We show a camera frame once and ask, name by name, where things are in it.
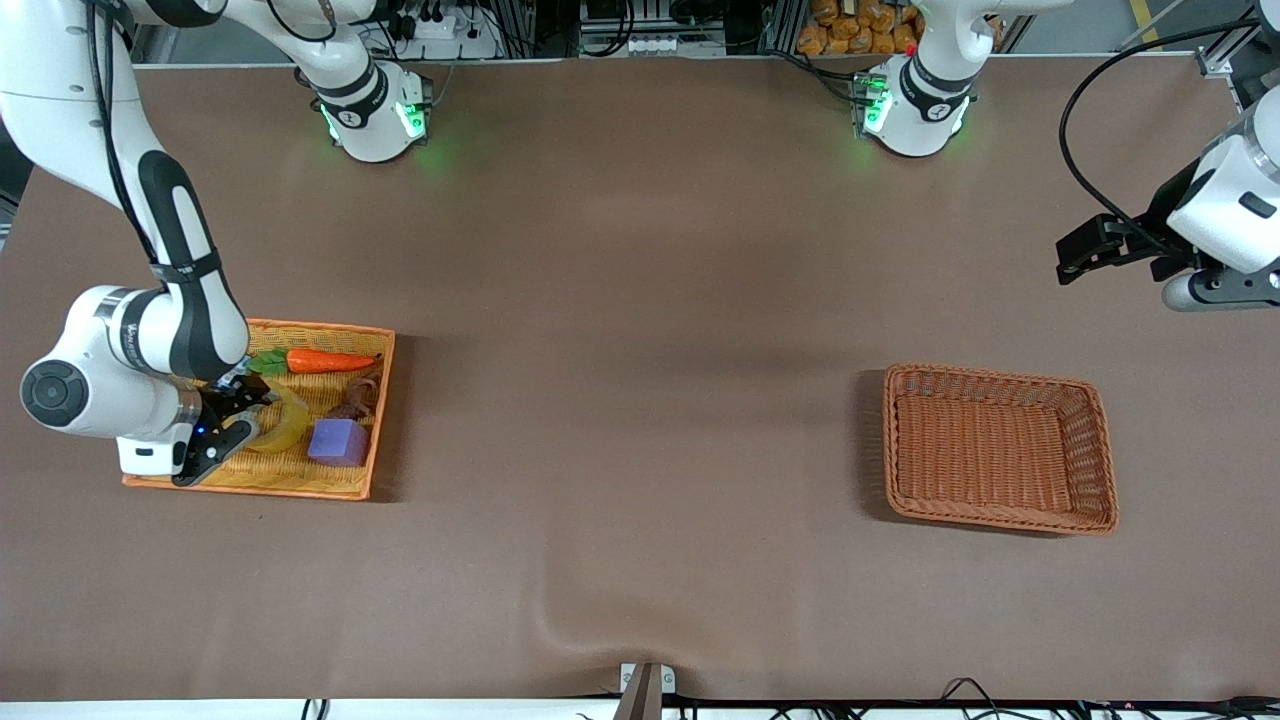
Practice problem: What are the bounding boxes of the yellow clear tape roll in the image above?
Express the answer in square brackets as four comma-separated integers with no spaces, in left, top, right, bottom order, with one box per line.
[244,384,311,455]

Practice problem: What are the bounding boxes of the yellow wicker basket orange rim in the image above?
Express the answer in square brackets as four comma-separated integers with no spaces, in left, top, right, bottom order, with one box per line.
[122,317,397,501]

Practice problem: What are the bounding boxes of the orange toy carrot green leaves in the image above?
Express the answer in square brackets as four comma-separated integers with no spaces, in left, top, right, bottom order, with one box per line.
[247,347,384,377]

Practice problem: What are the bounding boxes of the purple foam cube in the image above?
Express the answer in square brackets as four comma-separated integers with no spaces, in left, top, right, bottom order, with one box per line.
[307,418,372,469]

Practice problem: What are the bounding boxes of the brown wicker basket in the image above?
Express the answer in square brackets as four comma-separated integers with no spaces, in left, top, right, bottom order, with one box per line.
[882,363,1120,537]

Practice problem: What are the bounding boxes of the bag of orange bread rolls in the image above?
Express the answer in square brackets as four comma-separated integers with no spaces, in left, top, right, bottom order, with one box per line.
[796,0,923,57]

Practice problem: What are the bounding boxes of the brown table cover sheet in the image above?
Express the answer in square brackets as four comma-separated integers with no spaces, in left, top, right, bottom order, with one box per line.
[0,55,1280,703]

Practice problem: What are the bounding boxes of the white power strip with plugs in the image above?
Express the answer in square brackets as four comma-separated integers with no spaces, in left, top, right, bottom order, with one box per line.
[385,0,504,62]

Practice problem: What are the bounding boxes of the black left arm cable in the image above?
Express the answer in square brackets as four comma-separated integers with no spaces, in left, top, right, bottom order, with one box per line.
[1058,18,1263,256]

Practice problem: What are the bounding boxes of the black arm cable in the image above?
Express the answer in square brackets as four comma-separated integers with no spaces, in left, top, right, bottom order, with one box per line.
[85,0,166,269]
[1058,18,1263,256]

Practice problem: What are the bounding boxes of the aluminium frame profile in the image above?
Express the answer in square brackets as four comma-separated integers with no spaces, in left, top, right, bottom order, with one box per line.
[1195,0,1263,79]

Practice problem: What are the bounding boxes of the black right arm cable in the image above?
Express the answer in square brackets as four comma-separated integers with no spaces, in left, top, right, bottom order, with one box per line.
[85,0,166,269]

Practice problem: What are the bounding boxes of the black cable bundle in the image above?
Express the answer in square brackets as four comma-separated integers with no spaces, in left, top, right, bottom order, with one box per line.
[680,677,1280,720]

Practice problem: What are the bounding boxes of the grey metal camera mount bracket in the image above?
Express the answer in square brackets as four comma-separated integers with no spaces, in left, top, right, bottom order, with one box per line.
[613,661,678,720]

